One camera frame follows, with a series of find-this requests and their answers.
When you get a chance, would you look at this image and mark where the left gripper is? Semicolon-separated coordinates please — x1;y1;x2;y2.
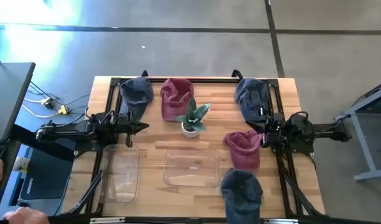
114;113;150;149

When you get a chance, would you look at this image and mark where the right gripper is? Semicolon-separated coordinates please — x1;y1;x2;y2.
246;105;286;149

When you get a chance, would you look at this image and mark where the maroon baseball cap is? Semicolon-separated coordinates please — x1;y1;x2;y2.
223;130;264;173
160;78;195;122

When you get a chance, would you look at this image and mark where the blue denim baseball cap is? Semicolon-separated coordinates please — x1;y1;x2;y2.
234;77;270;124
220;169;264;224
119;76;155;121

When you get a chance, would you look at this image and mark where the clear plastic bin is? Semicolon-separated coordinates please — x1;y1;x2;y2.
99;144;140;204
163;148;222;189

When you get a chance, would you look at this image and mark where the potted plant white pot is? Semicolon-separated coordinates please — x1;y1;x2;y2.
173;97;211;139

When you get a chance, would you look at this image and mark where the black white power plug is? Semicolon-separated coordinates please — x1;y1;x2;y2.
40;96;54;110

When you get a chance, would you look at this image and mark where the black stand beam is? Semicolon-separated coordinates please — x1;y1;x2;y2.
8;123;76;163

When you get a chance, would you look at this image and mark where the black mat white lettering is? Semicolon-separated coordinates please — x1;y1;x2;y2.
18;146;75;200

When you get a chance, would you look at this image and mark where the grey side desk top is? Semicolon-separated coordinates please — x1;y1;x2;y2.
0;61;36;144

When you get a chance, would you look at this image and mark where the black side desk panel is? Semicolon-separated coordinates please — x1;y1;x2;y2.
0;139;22;218

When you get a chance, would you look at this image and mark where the black aluminium table frame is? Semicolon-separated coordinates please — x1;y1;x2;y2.
64;76;326;224

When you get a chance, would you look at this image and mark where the silver metal bracket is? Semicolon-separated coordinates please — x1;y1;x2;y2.
263;218;299;224
90;217;126;224

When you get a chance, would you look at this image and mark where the black floor cable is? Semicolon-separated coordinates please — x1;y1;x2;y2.
29;80;91;106

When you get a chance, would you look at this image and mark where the pale yellow cable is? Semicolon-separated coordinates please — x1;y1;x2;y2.
21;103;61;119

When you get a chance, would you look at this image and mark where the grey metal table frame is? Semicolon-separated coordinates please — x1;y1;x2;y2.
334;79;381;183

